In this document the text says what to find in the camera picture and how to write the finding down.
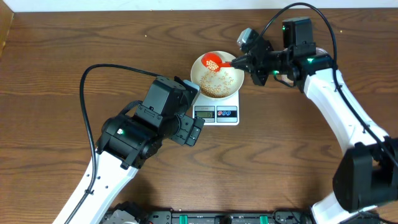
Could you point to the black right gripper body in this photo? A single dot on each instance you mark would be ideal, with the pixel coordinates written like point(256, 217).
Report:
point(270, 66)

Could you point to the pile of soybeans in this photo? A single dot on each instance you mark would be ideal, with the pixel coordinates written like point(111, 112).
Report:
point(219, 84)

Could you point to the cream ceramic bowl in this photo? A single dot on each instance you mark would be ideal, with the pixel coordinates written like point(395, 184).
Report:
point(198, 69)

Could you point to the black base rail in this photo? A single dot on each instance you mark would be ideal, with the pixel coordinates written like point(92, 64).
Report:
point(130, 212)

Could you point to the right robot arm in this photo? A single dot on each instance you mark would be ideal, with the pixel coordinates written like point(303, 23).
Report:
point(367, 174)

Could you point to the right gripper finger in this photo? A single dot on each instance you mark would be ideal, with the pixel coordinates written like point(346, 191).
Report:
point(245, 59)
point(242, 66)

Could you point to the red plastic measuring scoop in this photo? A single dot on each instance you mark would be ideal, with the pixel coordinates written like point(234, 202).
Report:
point(213, 62)

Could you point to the clear plastic container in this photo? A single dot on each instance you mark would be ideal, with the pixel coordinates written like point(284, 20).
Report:
point(321, 53)

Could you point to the white digital kitchen scale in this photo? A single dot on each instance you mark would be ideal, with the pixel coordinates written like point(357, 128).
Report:
point(218, 111)

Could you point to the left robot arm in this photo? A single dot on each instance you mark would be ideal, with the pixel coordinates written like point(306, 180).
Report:
point(127, 140)

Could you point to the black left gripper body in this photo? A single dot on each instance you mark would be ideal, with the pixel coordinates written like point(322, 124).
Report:
point(187, 130)

